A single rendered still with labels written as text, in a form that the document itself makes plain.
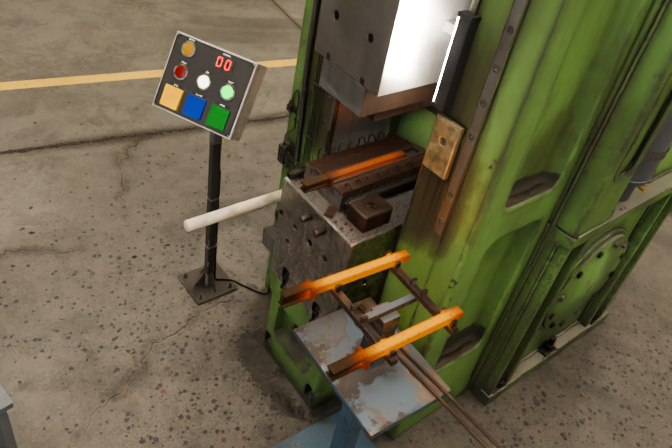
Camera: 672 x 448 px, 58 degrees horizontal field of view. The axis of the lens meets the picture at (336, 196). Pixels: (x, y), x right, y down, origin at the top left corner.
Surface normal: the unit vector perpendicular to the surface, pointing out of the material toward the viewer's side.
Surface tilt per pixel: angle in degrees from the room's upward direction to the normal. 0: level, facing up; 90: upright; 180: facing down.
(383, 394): 0
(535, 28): 90
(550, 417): 0
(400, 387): 0
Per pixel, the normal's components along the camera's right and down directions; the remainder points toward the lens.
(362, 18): -0.78, 0.27
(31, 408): 0.16, -0.78
